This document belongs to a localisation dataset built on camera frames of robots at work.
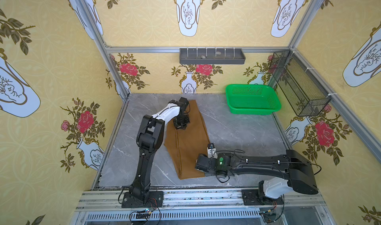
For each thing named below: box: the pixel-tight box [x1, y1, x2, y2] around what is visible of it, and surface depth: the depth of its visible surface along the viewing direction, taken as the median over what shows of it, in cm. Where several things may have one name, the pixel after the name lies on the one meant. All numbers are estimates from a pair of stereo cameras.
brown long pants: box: [164, 99, 210, 180], surface depth 94 cm
